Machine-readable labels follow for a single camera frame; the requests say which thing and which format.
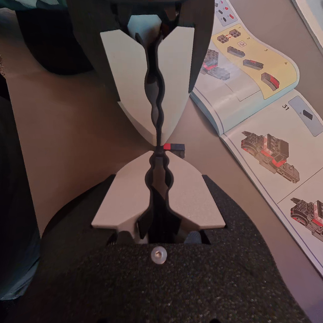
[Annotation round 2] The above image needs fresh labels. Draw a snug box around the grey desk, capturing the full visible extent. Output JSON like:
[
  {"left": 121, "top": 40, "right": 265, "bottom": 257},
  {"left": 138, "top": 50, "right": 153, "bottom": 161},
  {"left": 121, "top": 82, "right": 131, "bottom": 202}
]
[{"left": 0, "top": 0, "right": 323, "bottom": 323}]

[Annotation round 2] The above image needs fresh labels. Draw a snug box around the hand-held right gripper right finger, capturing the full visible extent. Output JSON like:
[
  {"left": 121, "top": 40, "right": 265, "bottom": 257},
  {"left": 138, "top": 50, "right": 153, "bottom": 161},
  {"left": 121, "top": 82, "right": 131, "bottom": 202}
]
[{"left": 164, "top": 151, "right": 226, "bottom": 239}]

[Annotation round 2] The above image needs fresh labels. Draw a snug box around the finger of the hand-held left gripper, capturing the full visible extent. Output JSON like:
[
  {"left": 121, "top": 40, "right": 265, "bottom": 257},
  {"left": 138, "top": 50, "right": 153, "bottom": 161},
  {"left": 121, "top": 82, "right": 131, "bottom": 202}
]
[
  {"left": 100, "top": 29, "right": 159, "bottom": 147},
  {"left": 157, "top": 26, "right": 195, "bottom": 146}
]

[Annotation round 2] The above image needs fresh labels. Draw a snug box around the instruction booklet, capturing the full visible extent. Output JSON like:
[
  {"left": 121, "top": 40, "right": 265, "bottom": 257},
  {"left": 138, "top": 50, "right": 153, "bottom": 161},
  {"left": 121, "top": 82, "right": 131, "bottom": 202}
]
[
  {"left": 291, "top": 0, "right": 323, "bottom": 52},
  {"left": 190, "top": 0, "right": 323, "bottom": 277}
]

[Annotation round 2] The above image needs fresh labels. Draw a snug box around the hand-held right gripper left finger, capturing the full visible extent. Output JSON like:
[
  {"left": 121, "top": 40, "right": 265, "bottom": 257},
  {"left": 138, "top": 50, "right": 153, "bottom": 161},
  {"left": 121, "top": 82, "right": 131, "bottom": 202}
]
[{"left": 91, "top": 150, "right": 156, "bottom": 240}]

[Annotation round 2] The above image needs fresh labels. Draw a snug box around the closed instruction booklet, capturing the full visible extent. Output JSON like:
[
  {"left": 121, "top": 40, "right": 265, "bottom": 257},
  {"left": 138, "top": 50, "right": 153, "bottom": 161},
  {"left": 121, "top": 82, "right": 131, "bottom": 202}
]
[{"left": 291, "top": 0, "right": 323, "bottom": 52}]

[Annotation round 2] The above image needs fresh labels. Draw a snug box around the black and red brick assembly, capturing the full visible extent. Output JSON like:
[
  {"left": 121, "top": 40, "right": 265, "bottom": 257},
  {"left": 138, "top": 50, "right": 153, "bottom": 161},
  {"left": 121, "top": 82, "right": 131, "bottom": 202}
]
[{"left": 156, "top": 142, "right": 186, "bottom": 159}]

